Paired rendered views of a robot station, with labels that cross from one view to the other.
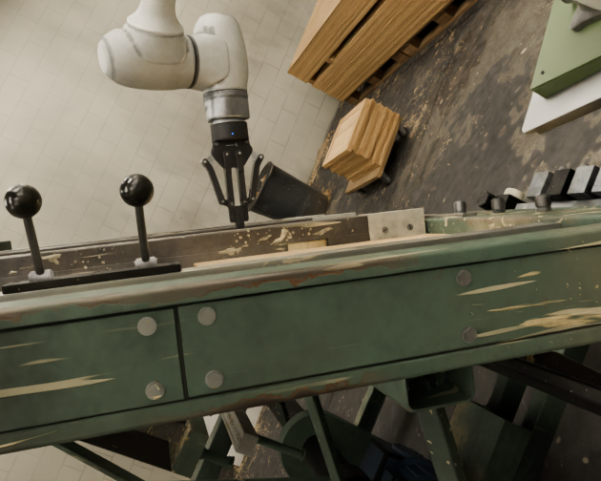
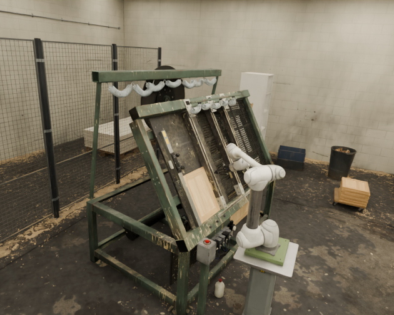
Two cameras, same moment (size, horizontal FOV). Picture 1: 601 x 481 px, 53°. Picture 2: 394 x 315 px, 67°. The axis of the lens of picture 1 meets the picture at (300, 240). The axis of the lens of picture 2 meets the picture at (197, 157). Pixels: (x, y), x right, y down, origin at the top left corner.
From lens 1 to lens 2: 221 cm
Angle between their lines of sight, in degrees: 37
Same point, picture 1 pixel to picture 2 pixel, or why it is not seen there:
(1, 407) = (149, 167)
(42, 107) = (369, 44)
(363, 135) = (350, 193)
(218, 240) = (207, 170)
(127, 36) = (231, 149)
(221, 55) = (237, 165)
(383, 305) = (164, 199)
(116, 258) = (200, 153)
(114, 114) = (374, 75)
